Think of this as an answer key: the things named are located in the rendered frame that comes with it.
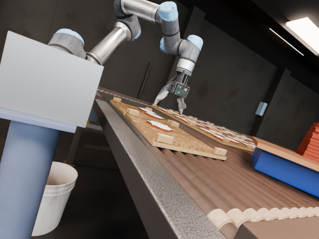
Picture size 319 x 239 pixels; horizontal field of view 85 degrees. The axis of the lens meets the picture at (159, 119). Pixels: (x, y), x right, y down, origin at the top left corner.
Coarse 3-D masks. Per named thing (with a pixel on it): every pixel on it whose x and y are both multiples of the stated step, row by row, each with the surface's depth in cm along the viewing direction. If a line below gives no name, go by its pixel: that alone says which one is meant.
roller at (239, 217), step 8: (168, 152) 56; (176, 160) 51; (184, 168) 47; (192, 176) 44; (200, 184) 41; (208, 192) 38; (216, 192) 39; (216, 200) 36; (224, 200) 36; (224, 208) 34; (232, 208) 34; (232, 216) 32; (240, 216) 32; (240, 224) 31
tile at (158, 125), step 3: (147, 120) 85; (150, 120) 88; (150, 123) 83; (153, 123) 82; (156, 123) 85; (159, 123) 89; (153, 126) 80; (156, 126) 80; (159, 126) 80; (162, 126) 83; (165, 126) 86; (162, 129) 78; (165, 129) 79; (168, 129) 80; (171, 129) 84
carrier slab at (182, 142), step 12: (132, 120) 78; (144, 120) 88; (144, 132) 64; (156, 132) 70; (168, 132) 79; (180, 132) 91; (156, 144) 56; (168, 144) 58; (180, 144) 65; (192, 144) 72; (204, 144) 82; (216, 156) 69
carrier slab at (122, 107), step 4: (112, 100) 125; (116, 104) 110; (120, 104) 117; (124, 104) 126; (120, 108) 100; (124, 108) 106; (132, 108) 121; (136, 108) 129; (124, 112) 92; (140, 112) 113; (140, 116) 97; (144, 116) 103; (148, 116) 108; (156, 120) 103; (160, 120) 109; (164, 120) 116; (168, 124) 105
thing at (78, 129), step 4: (76, 128) 193; (80, 128) 191; (76, 132) 191; (80, 132) 192; (76, 136) 192; (80, 136) 194; (76, 140) 193; (72, 144) 192; (76, 144) 194; (72, 148) 193; (76, 148) 195; (72, 152) 195; (68, 156) 194; (72, 156) 196; (64, 160) 201; (68, 160) 195; (72, 160) 197; (68, 164) 196; (72, 164) 199
